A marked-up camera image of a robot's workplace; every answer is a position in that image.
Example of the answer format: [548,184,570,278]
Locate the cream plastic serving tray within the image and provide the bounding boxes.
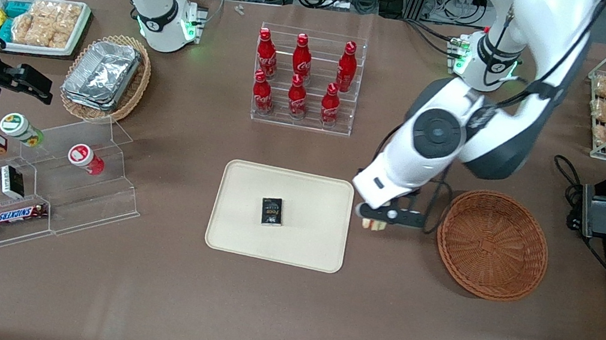
[203,157,358,276]

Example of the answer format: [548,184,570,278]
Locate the Snickers chocolate bar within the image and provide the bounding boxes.
[0,197,50,234]

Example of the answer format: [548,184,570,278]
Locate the clear acrylic stepped shelf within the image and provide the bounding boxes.
[0,99,155,290]

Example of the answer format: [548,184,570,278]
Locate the stack of foil trays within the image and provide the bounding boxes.
[59,35,144,117]

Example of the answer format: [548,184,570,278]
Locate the oval wicker basket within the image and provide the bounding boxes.
[56,27,157,130]

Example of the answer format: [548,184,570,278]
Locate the red lidded drink cup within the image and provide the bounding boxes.
[65,142,108,177]

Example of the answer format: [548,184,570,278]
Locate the clear acrylic bottle rack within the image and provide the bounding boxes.
[246,22,368,138]

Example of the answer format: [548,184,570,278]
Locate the black fryer power cable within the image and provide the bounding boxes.
[538,154,606,269]

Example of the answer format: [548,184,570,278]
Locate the white rectangular snack tray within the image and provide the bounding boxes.
[0,0,95,65]

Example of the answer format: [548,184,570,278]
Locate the green lidded drink cup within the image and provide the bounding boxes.
[0,110,49,150]

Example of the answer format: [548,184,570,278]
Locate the small black card box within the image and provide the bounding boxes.
[258,195,286,228]

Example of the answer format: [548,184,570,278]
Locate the round brown wicker basket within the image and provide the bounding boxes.
[428,183,558,308]

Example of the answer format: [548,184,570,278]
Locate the small black white box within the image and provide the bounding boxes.
[0,164,29,201]

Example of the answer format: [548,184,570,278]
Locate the red cola bottle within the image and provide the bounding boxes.
[290,32,317,80]
[252,27,283,82]
[249,68,279,118]
[318,81,345,128]
[285,73,313,121]
[334,40,361,94]

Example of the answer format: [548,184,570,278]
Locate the bagged rice crackers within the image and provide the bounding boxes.
[10,0,58,49]
[45,1,84,52]

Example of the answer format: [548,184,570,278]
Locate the teal snack packet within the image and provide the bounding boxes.
[0,16,18,45]
[2,0,33,22]

